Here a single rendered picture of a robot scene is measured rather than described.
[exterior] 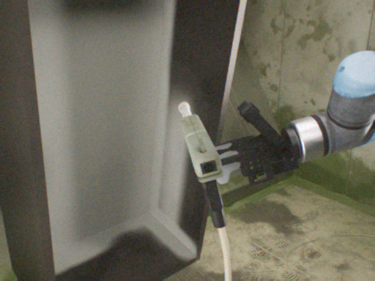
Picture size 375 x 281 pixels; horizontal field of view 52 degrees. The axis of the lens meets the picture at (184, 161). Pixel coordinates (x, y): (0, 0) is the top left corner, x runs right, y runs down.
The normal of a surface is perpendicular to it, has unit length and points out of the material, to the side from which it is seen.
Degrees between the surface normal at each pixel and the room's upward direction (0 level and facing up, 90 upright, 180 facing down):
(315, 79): 90
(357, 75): 35
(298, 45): 90
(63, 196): 102
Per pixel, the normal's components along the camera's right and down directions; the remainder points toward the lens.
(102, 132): 0.64, 0.46
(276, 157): 0.11, 0.35
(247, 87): 0.50, -0.26
